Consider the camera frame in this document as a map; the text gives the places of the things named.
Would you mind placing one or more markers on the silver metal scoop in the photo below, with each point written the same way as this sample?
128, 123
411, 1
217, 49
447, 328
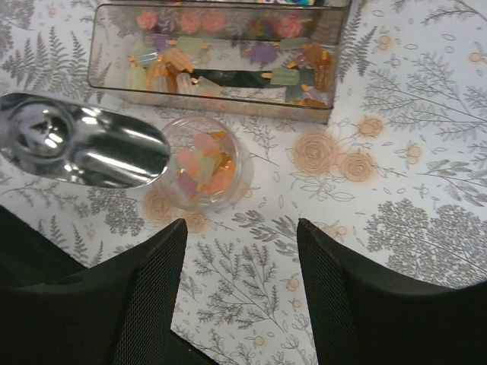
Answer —
80, 144

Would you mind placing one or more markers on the clear acrylic candy organizer box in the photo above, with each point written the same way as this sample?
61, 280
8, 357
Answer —
275, 59

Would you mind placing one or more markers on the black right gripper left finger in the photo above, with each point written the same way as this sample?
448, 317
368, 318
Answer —
91, 304

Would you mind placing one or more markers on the floral patterned table cloth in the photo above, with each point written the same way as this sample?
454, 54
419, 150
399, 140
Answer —
399, 175

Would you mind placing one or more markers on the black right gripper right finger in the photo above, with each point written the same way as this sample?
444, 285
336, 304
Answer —
364, 313

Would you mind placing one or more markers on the clear plastic jar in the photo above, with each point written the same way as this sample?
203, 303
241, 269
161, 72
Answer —
209, 168

